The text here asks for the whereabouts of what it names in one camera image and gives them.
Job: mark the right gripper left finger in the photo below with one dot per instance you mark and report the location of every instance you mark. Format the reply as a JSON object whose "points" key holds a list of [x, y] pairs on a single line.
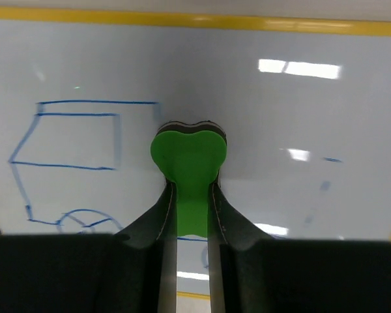
{"points": [[134, 270]]}

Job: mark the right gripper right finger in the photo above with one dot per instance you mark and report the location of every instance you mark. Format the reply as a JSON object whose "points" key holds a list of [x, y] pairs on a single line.
{"points": [[250, 271]]}

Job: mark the green whiteboard eraser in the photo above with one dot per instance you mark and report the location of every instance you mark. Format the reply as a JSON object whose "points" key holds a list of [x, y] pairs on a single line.
{"points": [[190, 156]]}

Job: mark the yellow-framed small whiteboard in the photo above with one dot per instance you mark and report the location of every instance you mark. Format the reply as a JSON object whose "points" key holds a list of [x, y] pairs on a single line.
{"points": [[305, 104]]}

